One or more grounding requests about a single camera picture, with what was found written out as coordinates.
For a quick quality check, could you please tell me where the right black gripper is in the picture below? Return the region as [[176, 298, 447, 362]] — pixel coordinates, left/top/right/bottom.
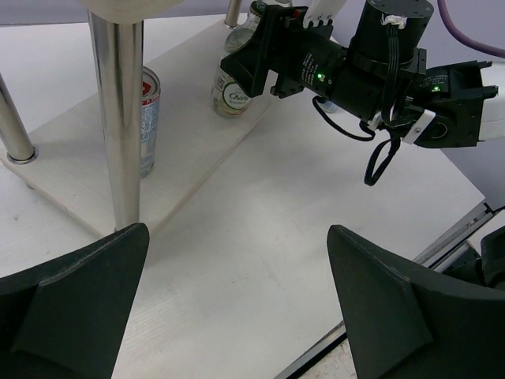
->
[[220, 6, 339, 99]]

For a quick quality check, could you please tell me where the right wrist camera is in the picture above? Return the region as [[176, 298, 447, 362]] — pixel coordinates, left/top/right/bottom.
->
[[304, 0, 347, 24]]

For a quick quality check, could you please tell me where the white two-tier wooden shelf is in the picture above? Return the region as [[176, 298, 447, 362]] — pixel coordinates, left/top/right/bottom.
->
[[1, 2, 275, 237]]

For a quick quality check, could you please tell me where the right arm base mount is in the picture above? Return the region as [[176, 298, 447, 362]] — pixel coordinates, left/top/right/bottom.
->
[[410, 201, 505, 293]]

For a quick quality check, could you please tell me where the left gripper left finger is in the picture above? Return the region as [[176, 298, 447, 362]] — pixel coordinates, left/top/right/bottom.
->
[[1, 223, 150, 378]]

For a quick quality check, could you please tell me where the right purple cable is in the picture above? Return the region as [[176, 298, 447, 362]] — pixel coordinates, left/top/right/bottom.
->
[[437, 0, 505, 58]]

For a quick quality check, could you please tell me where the silver energy drink can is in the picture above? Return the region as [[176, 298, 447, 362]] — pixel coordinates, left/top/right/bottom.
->
[[140, 66, 161, 178]]

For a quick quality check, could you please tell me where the clear green-cap Chang bottle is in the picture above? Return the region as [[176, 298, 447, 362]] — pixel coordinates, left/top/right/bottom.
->
[[224, 1, 267, 54]]

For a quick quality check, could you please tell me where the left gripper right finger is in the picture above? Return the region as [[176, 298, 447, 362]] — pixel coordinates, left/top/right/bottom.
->
[[327, 225, 504, 378]]

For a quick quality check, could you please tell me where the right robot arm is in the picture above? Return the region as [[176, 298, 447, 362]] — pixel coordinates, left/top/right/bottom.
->
[[220, 1, 504, 186]]

